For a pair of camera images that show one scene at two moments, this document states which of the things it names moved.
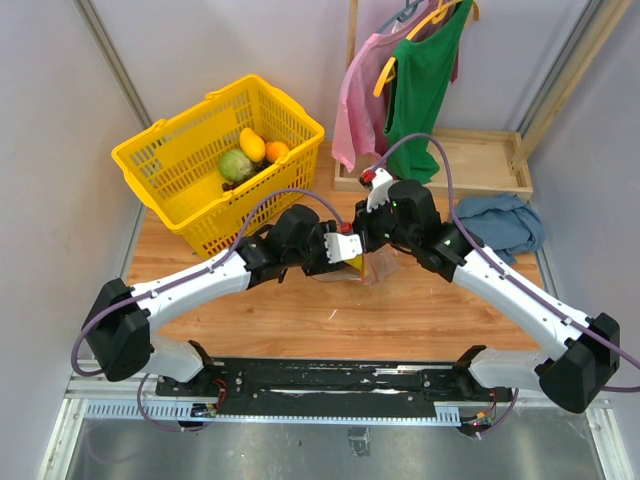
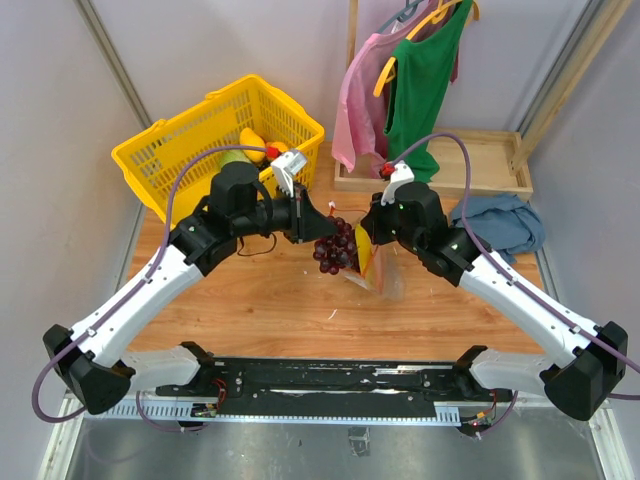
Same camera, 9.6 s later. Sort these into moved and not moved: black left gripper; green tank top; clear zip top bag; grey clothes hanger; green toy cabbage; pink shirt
Moved: black left gripper; clear zip top bag
Not moved: green toy cabbage; pink shirt; grey clothes hanger; green tank top
